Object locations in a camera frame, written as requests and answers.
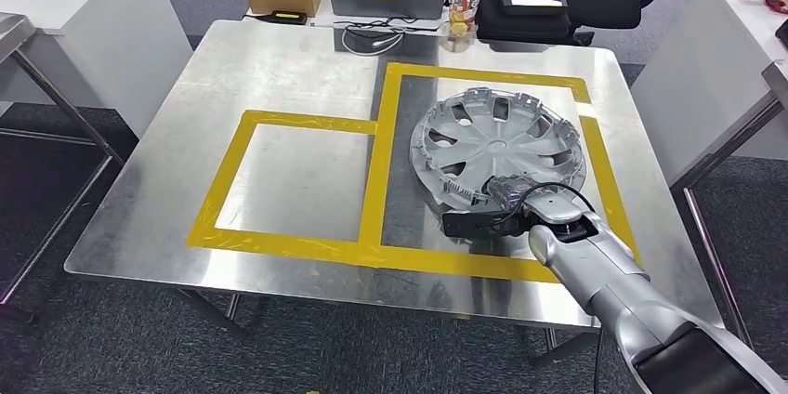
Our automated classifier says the steel workbench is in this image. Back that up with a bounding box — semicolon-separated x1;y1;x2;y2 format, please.
63;20;727;371

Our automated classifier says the white cabinet table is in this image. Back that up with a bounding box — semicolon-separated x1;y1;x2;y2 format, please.
0;0;195;140

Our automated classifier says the tangled black cable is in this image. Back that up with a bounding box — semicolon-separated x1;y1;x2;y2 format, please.
332;15;444;36

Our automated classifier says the grey plastic wheel hubcap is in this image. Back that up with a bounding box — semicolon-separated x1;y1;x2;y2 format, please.
409;86;588;215

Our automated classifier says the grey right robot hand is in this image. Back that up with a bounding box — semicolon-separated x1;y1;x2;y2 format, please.
486;176;545;216

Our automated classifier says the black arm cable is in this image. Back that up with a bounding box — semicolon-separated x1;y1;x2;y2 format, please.
479;181;608;394

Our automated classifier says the black power adapter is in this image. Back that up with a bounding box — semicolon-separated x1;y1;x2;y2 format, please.
255;9;309;26

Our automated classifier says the steel frame table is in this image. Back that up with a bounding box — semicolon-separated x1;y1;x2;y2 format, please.
0;12;125;309

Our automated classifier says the white table with steel legs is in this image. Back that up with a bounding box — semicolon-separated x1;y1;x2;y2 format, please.
630;0;788;349

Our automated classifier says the black carry bag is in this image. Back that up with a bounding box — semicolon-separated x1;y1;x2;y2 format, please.
475;0;596;47

